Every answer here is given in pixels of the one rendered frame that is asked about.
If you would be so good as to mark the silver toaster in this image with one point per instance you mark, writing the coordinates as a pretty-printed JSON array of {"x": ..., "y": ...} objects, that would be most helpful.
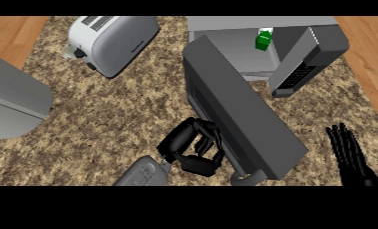
[{"x": 111, "y": 43}]

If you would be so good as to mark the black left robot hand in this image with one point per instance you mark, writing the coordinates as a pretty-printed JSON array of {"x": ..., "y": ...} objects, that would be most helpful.
[{"x": 190, "y": 146}]

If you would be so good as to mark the dark grey microwave door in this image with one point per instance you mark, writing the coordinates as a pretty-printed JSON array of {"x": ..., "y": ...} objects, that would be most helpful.
[{"x": 237, "y": 106}]

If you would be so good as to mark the green milk carton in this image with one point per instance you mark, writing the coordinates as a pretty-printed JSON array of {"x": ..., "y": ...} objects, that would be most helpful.
[{"x": 263, "y": 40}]

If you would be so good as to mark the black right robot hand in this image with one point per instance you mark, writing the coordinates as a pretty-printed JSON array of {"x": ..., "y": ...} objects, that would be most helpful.
[{"x": 351, "y": 154}]

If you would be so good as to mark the grey rounded appliance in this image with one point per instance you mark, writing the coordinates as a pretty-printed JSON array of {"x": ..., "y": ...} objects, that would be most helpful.
[{"x": 20, "y": 103}]

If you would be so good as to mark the grey microwave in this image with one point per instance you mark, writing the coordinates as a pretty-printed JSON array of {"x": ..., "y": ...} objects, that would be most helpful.
[{"x": 296, "y": 53}]

